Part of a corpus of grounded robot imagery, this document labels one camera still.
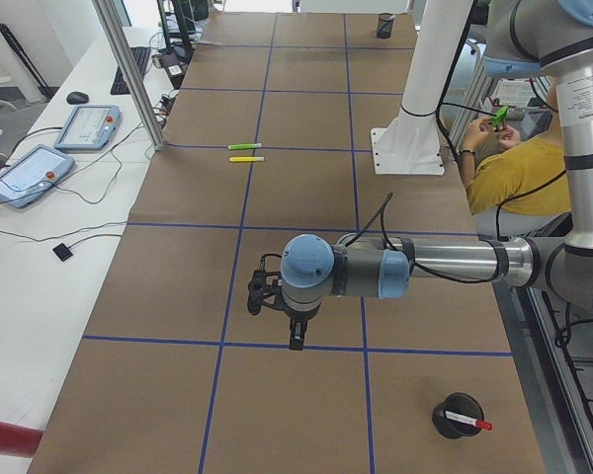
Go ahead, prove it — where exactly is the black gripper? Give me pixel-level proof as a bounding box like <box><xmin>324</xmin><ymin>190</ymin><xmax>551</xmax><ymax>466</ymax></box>
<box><xmin>284</xmin><ymin>301</ymin><xmax>321</xmax><ymax>351</ymax></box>

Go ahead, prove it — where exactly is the red marker pen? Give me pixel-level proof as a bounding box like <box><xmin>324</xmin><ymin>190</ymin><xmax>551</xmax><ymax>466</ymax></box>
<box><xmin>444</xmin><ymin>410</ymin><xmax>493</xmax><ymax>431</ymax></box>

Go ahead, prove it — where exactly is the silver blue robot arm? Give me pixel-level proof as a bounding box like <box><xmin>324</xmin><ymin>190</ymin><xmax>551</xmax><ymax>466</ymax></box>
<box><xmin>277</xmin><ymin>1</ymin><xmax>593</xmax><ymax>350</ymax></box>

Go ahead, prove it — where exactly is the black pen cup near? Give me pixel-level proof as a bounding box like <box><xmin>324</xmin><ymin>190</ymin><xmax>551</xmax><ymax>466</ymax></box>
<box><xmin>432</xmin><ymin>392</ymin><xmax>484</xmax><ymax>439</ymax></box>

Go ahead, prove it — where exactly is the yellow marker pen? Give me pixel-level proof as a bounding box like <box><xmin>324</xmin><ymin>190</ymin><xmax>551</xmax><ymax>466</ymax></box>
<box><xmin>229</xmin><ymin>156</ymin><xmax>265</xmax><ymax>164</ymax></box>

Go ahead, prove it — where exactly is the green marker pen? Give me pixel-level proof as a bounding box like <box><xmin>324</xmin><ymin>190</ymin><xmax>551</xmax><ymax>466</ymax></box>
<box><xmin>227</xmin><ymin>142</ymin><xmax>263</xmax><ymax>150</ymax></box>

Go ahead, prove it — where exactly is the small black square device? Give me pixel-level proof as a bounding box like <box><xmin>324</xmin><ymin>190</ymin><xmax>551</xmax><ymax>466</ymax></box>
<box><xmin>52</xmin><ymin>243</ymin><xmax>73</xmax><ymax>262</ymax></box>

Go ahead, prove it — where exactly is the person in yellow shirt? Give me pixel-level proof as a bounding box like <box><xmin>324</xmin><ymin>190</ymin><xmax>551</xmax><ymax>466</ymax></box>
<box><xmin>459</xmin><ymin>84</ymin><xmax>570</xmax><ymax>216</ymax></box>

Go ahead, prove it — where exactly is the white chair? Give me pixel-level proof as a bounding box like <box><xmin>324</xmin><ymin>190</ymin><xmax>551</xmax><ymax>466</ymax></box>
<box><xmin>472</xmin><ymin>207</ymin><xmax>573</xmax><ymax>240</ymax></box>

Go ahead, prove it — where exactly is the green handheld object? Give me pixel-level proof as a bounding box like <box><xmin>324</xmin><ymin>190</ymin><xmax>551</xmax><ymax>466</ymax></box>
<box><xmin>490</xmin><ymin>106</ymin><xmax>510</xmax><ymax>131</ymax></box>

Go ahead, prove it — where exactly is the blue teach pendant far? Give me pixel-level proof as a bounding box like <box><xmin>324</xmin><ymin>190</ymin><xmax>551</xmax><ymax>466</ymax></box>
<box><xmin>53</xmin><ymin>105</ymin><xmax>122</xmax><ymax>152</ymax></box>

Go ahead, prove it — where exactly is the blue teach pendant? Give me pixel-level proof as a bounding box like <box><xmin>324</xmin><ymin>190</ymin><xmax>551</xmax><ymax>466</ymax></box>
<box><xmin>0</xmin><ymin>144</ymin><xmax>75</xmax><ymax>208</ymax></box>
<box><xmin>53</xmin><ymin>105</ymin><xmax>122</xmax><ymax>152</ymax></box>

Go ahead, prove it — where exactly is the blue teach pendant near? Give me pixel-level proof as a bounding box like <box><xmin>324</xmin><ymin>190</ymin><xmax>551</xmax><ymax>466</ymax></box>
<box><xmin>0</xmin><ymin>144</ymin><xmax>75</xmax><ymax>208</ymax></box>

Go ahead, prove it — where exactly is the black keyboard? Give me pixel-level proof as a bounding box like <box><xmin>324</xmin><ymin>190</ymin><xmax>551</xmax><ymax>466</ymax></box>
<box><xmin>110</xmin><ymin>45</ymin><xmax>152</xmax><ymax>96</ymax></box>

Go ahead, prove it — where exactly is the black mesh pen cup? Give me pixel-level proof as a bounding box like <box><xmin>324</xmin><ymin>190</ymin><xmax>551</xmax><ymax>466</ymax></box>
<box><xmin>376</xmin><ymin>13</ymin><xmax>395</xmax><ymax>39</ymax></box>

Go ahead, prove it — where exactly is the red cylinder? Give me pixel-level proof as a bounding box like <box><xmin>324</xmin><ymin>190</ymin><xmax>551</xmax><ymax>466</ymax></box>
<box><xmin>0</xmin><ymin>422</ymin><xmax>43</xmax><ymax>458</ymax></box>

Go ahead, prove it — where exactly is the black computer mouse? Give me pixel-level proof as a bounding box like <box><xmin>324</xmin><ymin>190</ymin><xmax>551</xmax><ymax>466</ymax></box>
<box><xmin>66</xmin><ymin>91</ymin><xmax>90</xmax><ymax>105</ymax></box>

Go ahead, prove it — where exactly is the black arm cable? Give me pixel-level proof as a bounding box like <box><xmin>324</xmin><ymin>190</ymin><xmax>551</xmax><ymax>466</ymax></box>
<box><xmin>345</xmin><ymin>192</ymin><xmax>574</xmax><ymax>285</ymax></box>

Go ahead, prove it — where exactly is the aluminium frame post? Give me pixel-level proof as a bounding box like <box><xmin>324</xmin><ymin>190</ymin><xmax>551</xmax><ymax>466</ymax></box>
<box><xmin>92</xmin><ymin>0</ymin><xmax>164</xmax><ymax>151</ymax></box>

